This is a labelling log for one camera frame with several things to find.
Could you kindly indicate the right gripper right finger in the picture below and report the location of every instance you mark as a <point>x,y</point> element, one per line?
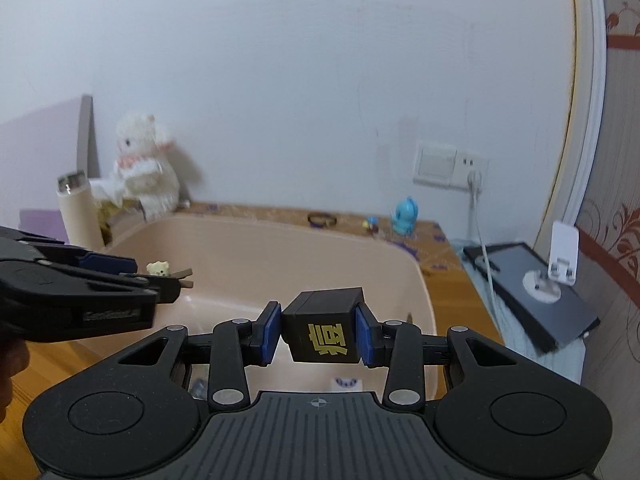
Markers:
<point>406,353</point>

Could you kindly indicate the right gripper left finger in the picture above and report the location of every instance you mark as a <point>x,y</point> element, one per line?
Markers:
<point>227,351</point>

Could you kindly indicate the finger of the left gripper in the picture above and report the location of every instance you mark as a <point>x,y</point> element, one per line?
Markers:
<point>79,286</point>
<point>27,246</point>

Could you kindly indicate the small bear hair clip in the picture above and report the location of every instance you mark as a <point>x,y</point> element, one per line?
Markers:
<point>163,268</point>

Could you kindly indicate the blue white tissue pack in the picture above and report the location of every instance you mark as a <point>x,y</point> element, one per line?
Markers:
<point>346,384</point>

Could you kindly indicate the black cube yellow print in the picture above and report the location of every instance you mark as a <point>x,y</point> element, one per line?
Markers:
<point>320,326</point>

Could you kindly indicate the person's hand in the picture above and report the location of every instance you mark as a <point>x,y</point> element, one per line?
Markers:
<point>14,358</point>

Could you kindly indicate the cream thermos bottle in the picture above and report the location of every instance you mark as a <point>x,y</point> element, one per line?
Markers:
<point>78,210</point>

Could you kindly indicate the purple white headboard panel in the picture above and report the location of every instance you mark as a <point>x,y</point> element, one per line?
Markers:
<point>35,150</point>

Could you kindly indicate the beige plastic storage basket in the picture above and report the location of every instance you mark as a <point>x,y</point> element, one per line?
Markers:
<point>240,265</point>

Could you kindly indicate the tissue box with tissues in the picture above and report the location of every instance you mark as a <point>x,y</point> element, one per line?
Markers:
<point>109,211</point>

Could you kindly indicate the white plush lamb toy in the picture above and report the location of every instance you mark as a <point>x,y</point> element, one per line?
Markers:
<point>142,170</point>

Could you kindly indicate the blue cartoon figurine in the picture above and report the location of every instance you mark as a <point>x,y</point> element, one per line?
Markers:
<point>404,217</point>

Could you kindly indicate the small yellow blue figurine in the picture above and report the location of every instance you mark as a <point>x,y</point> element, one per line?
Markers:
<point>371,225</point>

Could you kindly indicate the white phone stand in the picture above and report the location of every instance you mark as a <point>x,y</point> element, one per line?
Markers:
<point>555,264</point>

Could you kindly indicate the dark grey laptop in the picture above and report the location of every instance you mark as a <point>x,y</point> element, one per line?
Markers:
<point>552,314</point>

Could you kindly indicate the white wall switch socket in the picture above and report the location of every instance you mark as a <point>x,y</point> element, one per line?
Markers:
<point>445,166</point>

